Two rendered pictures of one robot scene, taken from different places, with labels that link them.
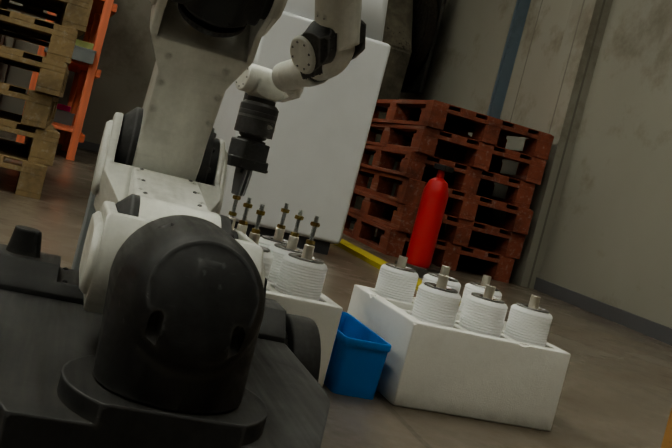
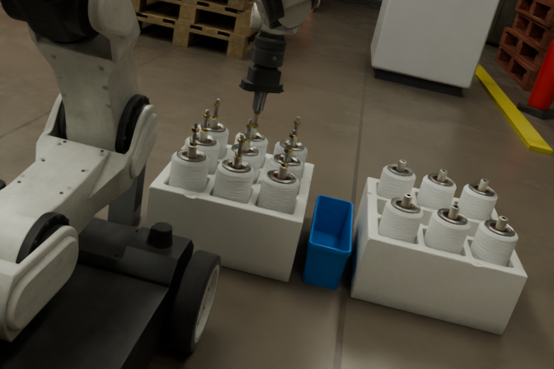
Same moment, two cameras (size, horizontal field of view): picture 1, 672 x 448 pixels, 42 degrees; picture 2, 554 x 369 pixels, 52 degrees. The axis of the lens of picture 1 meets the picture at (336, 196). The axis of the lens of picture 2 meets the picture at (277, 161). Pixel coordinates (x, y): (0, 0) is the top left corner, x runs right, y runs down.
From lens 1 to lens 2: 0.82 m
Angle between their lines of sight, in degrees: 30
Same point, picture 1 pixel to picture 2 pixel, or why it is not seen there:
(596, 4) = not seen: outside the picture
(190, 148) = (103, 123)
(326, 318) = (288, 229)
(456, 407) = (408, 305)
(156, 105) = (64, 92)
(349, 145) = (481, 10)
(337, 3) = not seen: outside the picture
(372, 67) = not seen: outside the picture
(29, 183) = (234, 49)
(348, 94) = not seen: outside the picture
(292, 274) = (265, 191)
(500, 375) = (452, 286)
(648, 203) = not seen: outside the picture
